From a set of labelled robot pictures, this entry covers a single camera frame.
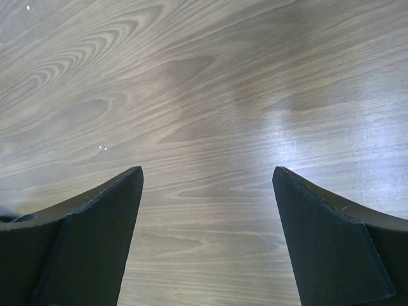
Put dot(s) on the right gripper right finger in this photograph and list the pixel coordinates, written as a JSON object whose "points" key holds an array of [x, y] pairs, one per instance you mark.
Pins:
{"points": [[342, 253]]}

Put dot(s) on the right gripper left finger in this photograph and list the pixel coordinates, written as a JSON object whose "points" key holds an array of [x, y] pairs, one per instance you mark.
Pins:
{"points": [[72, 253]]}

